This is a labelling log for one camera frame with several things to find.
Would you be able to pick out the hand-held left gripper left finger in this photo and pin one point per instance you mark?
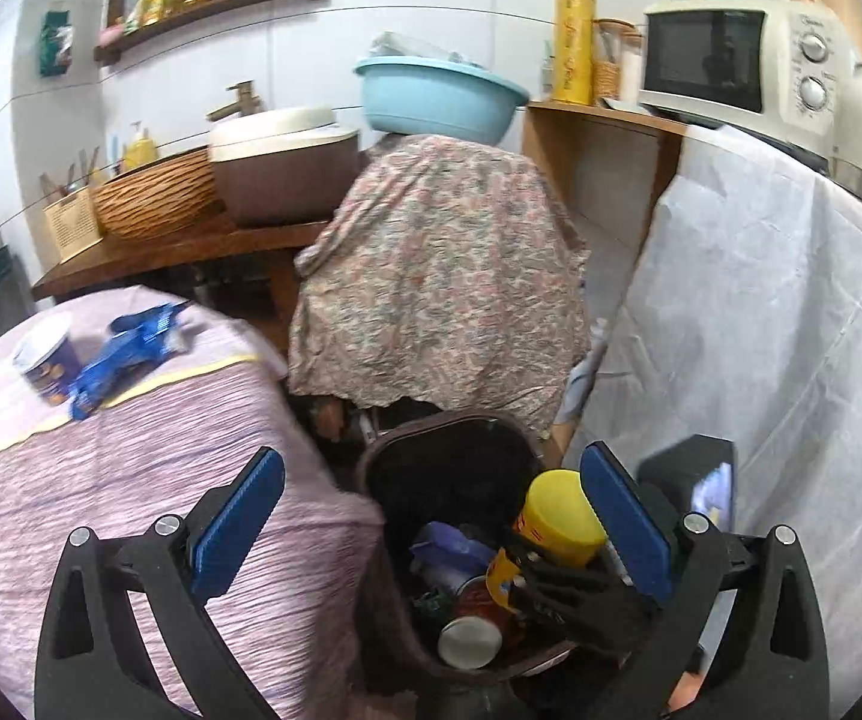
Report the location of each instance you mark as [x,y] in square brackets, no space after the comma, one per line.
[240,517]

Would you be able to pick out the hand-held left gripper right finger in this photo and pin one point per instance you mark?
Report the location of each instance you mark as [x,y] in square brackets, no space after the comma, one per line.
[622,517]

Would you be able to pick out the brown trash bin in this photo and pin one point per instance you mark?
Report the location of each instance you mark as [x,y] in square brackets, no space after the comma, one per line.
[461,465]

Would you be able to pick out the purple plastic bag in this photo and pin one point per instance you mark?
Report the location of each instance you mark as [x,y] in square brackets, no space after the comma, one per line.
[442,540]

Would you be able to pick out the blue snack wrapper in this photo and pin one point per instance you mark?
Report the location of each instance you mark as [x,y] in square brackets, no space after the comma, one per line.
[123,360]

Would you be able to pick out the blue white paper cup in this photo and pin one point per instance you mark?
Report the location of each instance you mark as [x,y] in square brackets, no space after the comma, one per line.
[52,371]

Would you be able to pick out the orange yellow wrapper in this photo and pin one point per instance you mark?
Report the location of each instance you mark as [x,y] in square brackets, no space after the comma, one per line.
[502,577]

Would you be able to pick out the red metal can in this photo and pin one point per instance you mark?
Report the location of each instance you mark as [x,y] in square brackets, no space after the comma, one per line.
[476,604]

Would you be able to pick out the white cloth cover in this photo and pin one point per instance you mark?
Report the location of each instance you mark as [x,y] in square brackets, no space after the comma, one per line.
[761,315]

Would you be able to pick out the green white packet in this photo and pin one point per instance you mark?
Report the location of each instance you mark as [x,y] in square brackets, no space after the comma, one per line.
[427,604]

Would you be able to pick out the wooden counter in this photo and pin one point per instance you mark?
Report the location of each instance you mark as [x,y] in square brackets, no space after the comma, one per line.
[176,251]

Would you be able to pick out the floral cloth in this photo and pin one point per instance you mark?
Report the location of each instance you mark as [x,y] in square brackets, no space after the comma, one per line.
[438,262]

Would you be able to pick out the wooden shelf unit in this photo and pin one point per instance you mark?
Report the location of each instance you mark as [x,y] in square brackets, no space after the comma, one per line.
[596,157]

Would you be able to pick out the wicker basket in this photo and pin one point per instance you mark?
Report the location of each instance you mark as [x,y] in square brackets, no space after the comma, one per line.
[153,199]

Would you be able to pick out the beige utensil holder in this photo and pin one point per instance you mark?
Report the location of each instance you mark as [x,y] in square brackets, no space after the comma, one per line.
[71,229]

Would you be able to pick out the brown white sink basin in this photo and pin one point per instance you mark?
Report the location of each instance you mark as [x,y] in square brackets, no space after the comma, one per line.
[281,180]

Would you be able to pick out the yellow soap bottle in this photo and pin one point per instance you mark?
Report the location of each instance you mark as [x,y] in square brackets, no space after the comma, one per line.
[138,154]

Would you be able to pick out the bunch of chopsticks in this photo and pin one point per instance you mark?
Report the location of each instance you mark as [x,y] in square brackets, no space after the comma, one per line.
[65,181]

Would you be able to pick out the white microwave oven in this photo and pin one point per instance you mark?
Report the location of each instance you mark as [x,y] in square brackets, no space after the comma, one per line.
[701,67]

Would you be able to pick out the brass faucet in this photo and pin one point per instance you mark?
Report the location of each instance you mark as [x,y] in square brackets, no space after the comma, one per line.
[240,99]

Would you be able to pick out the glass jar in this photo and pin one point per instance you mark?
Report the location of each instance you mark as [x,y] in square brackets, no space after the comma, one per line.
[615,60]

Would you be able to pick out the light blue plastic basin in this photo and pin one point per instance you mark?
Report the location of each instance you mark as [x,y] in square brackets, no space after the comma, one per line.
[438,101]

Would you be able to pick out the yellow wrap roll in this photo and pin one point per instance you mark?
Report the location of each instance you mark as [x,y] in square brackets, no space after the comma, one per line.
[573,37]

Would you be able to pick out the clear plastic bag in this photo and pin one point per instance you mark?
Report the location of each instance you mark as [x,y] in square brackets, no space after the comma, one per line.
[401,45]

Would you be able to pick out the green wall packet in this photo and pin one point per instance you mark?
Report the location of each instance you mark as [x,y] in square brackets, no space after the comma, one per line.
[54,41]

